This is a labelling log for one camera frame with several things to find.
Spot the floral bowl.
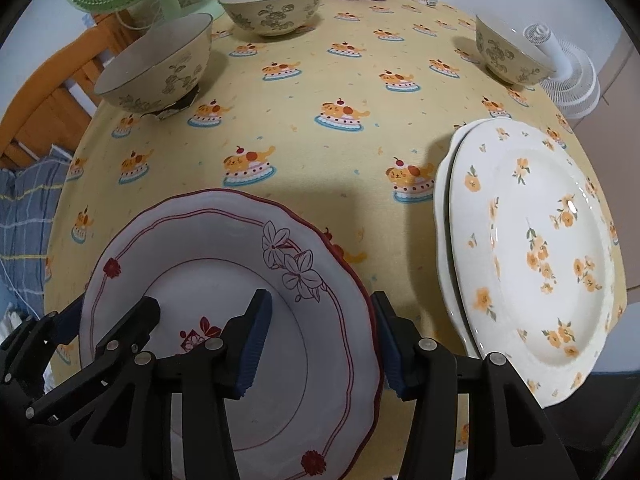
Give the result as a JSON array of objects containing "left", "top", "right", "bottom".
[
  {"left": 94, "top": 13, "right": 213, "bottom": 115},
  {"left": 219, "top": 0, "right": 321, "bottom": 37},
  {"left": 475, "top": 13, "right": 555, "bottom": 86}
]

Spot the white fan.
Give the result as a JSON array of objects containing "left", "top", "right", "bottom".
[{"left": 523, "top": 23, "right": 601, "bottom": 120}]

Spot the grey plaid pillow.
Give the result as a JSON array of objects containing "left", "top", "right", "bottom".
[{"left": 0, "top": 154, "right": 70, "bottom": 318}]

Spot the orange flower plate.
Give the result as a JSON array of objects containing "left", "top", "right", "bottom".
[{"left": 448, "top": 118, "right": 615, "bottom": 406}]

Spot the lower cream plate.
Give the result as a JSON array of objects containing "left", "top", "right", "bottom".
[{"left": 433, "top": 118, "right": 488, "bottom": 359}]

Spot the red trim white plate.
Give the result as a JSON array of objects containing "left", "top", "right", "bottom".
[{"left": 78, "top": 187, "right": 385, "bottom": 480}]

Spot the yellow patterned tablecloth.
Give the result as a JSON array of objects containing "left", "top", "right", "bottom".
[{"left": 43, "top": 0, "right": 629, "bottom": 480}]

